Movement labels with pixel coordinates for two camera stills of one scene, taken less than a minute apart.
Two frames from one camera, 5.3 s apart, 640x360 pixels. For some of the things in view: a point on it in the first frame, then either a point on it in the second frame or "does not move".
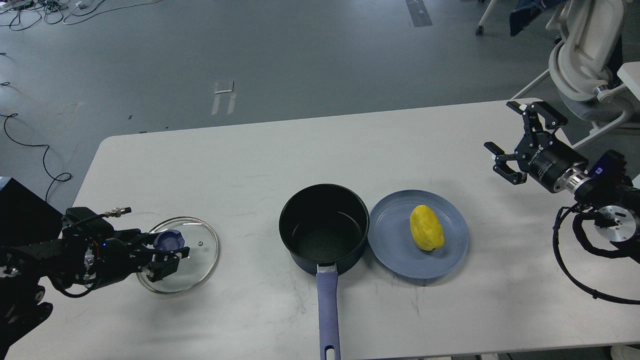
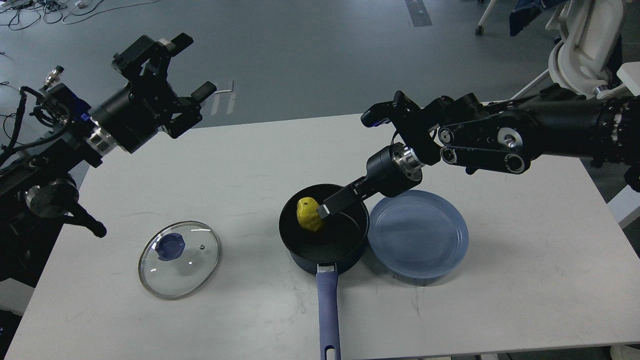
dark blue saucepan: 325,227 does not move
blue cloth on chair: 526,11 does not move
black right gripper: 544,157 → 393,171
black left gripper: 124,254 → 129,117
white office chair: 584,66 does not move
